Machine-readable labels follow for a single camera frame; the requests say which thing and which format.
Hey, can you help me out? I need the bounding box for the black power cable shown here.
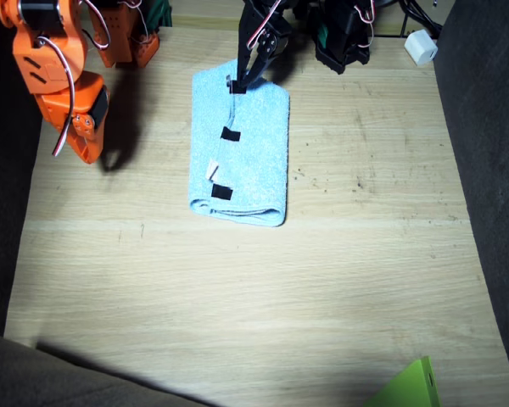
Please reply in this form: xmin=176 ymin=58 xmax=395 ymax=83
xmin=406 ymin=0 xmax=445 ymax=37

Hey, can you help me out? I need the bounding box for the dark grey foam panel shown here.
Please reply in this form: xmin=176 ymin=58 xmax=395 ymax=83
xmin=432 ymin=0 xmax=509 ymax=407
xmin=0 ymin=328 xmax=221 ymax=407
xmin=0 ymin=0 xmax=43 ymax=337

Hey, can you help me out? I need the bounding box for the light blue towel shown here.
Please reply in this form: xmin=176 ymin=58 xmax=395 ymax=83
xmin=187 ymin=59 xmax=291 ymax=229

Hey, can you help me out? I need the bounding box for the lime green plastic wedge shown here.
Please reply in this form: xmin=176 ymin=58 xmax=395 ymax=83
xmin=360 ymin=355 xmax=442 ymax=407

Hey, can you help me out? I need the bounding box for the white cube power adapter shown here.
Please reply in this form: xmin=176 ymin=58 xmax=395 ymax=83
xmin=404 ymin=29 xmax=439 ymax=67

